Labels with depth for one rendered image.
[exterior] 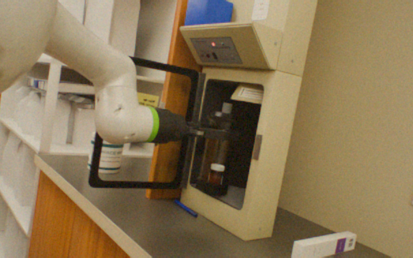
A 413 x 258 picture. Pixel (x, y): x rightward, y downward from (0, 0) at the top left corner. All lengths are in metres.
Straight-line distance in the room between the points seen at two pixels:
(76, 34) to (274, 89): 0.51
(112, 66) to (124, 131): 0.15
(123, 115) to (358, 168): 0.81
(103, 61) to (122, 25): 1.42
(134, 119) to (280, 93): 0.40
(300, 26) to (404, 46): 0.39
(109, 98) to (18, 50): 0.69
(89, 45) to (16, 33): 0.62
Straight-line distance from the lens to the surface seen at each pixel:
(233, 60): 1.07
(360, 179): 1.34
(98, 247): 1.20
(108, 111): 0.87
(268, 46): 0.98
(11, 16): 0.19
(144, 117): 0.90
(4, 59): 0.20
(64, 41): 0.76
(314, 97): 1.45
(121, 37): 2.26
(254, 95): 1.09
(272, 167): 1.06
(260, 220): 1.08
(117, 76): 0.90
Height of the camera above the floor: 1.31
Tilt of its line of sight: 5 degrees down
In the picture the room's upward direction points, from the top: 10 degrees clockwise
